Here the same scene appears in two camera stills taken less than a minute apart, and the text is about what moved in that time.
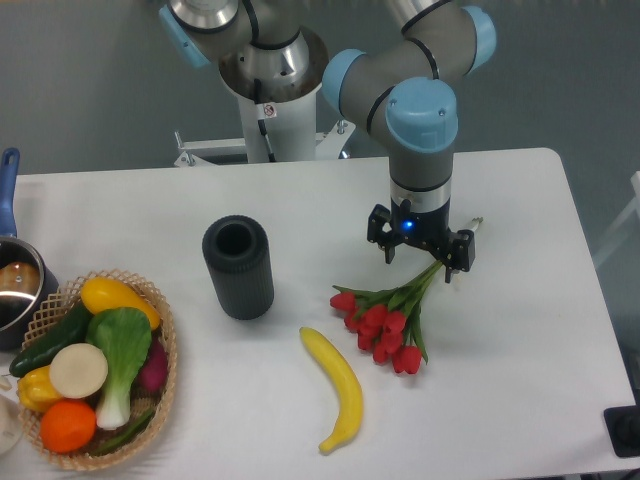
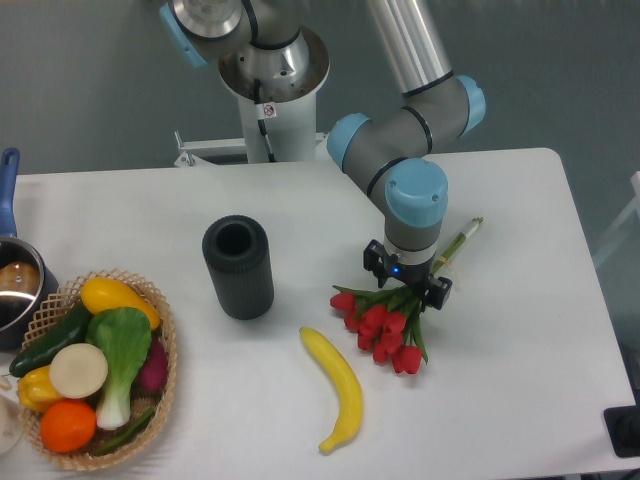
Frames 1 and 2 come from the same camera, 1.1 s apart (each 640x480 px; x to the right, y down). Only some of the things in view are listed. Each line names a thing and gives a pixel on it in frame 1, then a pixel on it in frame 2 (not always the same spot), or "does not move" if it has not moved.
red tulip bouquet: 388,320 does not move
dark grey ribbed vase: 236,249 does not move
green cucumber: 73,330 does not move
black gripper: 404,222 -> 410,274
